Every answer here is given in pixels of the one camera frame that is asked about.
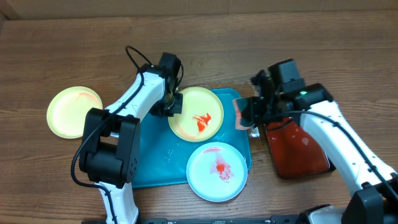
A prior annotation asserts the light blue plate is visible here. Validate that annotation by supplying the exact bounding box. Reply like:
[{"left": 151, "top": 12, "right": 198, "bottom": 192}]
[{"left": 186, "top": 142, "right": 248, "bottom": 202}]

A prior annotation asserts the yellow plate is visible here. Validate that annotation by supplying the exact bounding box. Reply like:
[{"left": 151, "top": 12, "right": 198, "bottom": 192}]
[{"left": 47, "top": 86, "right": 103, "bottom": 139}]

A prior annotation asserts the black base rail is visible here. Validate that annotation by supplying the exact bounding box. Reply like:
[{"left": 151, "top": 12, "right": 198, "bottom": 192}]
[{"left": 81, "top": 214, "right": 302, "bottom": 224}]

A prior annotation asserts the red-stained sponge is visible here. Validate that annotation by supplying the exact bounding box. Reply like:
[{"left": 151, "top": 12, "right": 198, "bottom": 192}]
[{"left": 233, "top": 98, "right": 254, "bottom": 130}]

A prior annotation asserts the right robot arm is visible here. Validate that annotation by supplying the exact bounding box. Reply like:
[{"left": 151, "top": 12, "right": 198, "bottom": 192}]
[{"left": 233, "top": 59, "right": 397, "bottom": 223}]

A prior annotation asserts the yellow-green plate top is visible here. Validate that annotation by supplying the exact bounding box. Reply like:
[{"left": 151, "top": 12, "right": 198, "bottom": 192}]
[{"left": 169, "top": 86, "right": 224, "bottom": 142}]

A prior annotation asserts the teal plastic tray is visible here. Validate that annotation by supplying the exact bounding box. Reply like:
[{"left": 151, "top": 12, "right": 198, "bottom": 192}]
[{"left": 132, "top": 88, "right": 252, "bottom": 189}]

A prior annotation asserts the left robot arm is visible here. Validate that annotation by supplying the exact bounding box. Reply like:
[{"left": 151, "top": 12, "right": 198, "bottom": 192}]
[{"left": 70, "top": 52, "right": 183, "bottom": 223}]

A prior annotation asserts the black tray with red liquid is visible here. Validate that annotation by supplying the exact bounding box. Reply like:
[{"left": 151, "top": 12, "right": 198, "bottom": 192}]
[{"left": 266, "top": 117, "right": 335, "bottom": 180}]

